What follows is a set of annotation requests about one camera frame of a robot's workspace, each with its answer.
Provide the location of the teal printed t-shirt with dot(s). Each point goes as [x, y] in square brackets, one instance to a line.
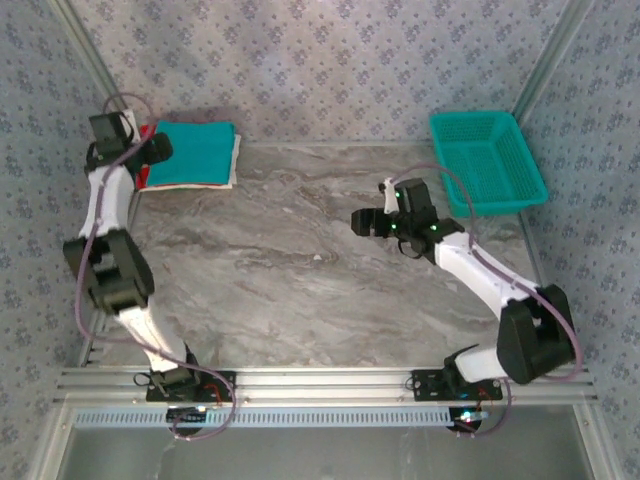
[200, 152]

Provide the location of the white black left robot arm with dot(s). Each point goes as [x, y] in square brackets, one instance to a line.
[107, 200]

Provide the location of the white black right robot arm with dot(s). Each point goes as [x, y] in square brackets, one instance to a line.
[465, 260]

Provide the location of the red folded t-shirt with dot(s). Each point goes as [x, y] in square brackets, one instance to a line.
[144, 176]

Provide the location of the white folded t-shirt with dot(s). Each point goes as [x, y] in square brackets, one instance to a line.
[235, 165]

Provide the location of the teal plastic basket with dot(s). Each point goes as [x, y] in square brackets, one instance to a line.
[487, 165]

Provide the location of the small black controller board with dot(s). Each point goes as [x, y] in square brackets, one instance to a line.
[470, 417]
[187, 414]

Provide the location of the aluminium frame post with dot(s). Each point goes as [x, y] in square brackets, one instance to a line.
[553, 60]
[85, 50]

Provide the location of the aluminium side rail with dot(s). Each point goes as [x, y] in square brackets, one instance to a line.
[532, 250]

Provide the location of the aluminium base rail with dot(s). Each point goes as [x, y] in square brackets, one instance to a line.
[325, 382]

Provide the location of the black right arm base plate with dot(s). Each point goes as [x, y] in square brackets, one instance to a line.
[425, 385]

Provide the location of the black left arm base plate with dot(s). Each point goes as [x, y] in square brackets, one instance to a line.
[220, 382]

